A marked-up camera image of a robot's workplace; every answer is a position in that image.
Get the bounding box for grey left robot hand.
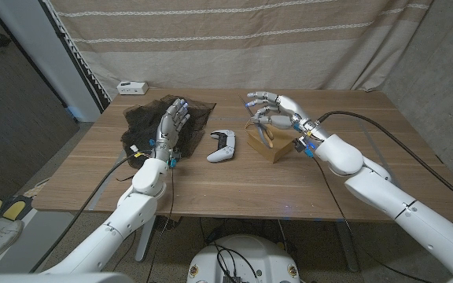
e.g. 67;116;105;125
147;97;191;168

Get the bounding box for thin braided right arm cable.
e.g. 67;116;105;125
311;156;433;283

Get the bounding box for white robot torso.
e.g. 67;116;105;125
186;233;300;283

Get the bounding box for white game controller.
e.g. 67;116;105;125
206;129;237;164

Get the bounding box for white power strip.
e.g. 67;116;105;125
116;80;149;96

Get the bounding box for grey orange-handled scissors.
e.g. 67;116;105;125
238;93;275;149

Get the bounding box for black torso cable loop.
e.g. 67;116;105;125
209;242;260;281

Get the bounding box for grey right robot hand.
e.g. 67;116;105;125
245;90;332;158

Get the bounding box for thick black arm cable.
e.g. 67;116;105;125
29;151;149;273
316;110;453;211

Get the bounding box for thin braided arm cable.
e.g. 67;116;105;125
146;166;175;283
311;156;433;283

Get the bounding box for black curtain frame bar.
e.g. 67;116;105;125
39;0;112;113

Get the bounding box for black mesh netting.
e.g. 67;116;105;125
120;94;217;170

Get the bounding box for brown paper bag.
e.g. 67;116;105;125
244;119;296;164

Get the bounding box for striped beige curtain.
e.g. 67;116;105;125
49;0;434;101

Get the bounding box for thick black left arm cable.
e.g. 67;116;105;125
29;151;149;273

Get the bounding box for thin braided left arm cable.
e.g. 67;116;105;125
146;166;175;283

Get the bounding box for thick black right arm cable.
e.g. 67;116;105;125
316;110;453;211

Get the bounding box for white table leg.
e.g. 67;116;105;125
134;215;157;263

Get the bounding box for grey table leg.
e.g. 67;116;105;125
334;220;359;273

